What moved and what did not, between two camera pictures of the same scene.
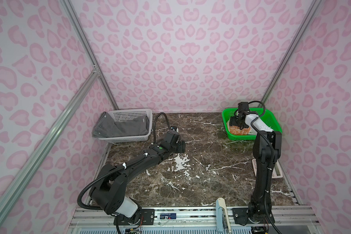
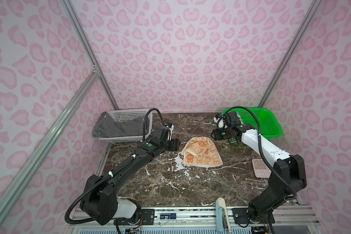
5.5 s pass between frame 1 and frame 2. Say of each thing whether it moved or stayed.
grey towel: stayed
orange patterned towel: moved
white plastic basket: stayed
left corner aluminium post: stayed
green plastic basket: stayed
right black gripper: moved
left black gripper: moved
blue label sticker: stayed
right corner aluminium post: stayed
